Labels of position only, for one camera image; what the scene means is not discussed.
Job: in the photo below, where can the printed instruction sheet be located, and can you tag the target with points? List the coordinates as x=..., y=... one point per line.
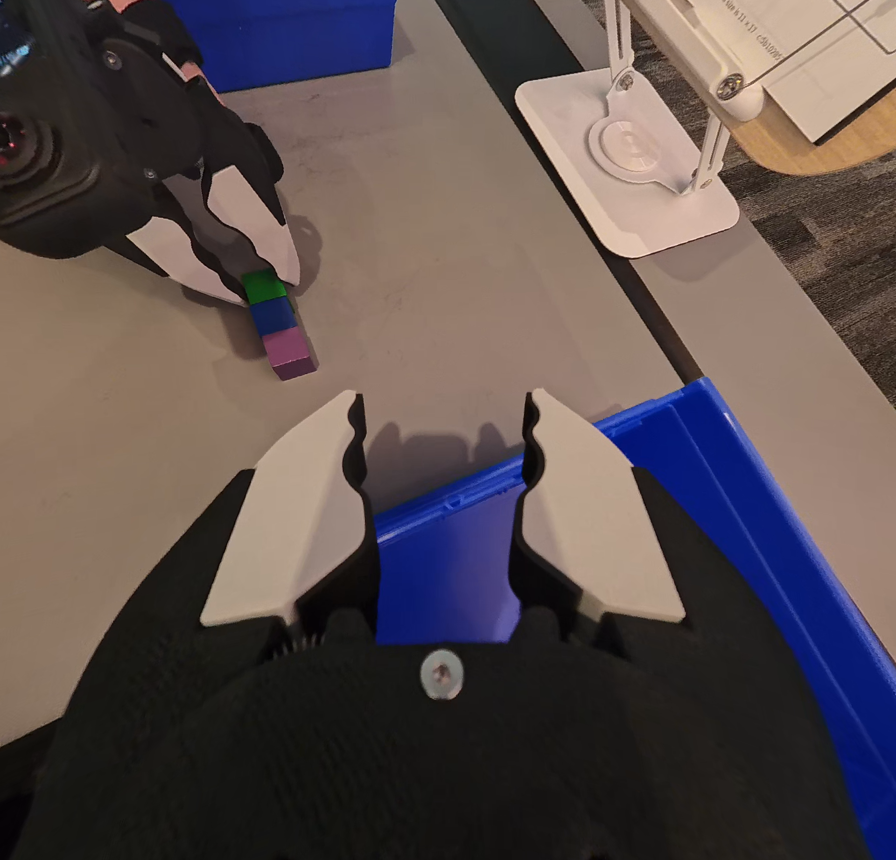
x=805, y=34

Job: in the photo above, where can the purple wooden cube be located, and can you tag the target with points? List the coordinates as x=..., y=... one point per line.
x=287, y=349

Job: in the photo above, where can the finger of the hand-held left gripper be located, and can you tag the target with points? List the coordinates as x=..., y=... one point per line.
x=259, y=223
x=178, y=258

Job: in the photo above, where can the blue plastic bin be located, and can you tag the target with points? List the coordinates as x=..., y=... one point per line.
x=294, y=27
x=448, y=580

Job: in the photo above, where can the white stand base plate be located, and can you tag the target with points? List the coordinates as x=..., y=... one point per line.
x=560, y=139

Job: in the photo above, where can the blue wooden cube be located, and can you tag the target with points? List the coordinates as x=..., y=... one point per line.
x=273, y=317

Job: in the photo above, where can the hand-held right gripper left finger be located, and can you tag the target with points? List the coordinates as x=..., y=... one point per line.
x=294, y=524

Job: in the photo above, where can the green wooden cube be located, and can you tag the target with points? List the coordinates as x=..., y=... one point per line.
x=262, y=287

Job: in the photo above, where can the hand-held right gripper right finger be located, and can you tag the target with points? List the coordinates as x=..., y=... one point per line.
x=595, y=531

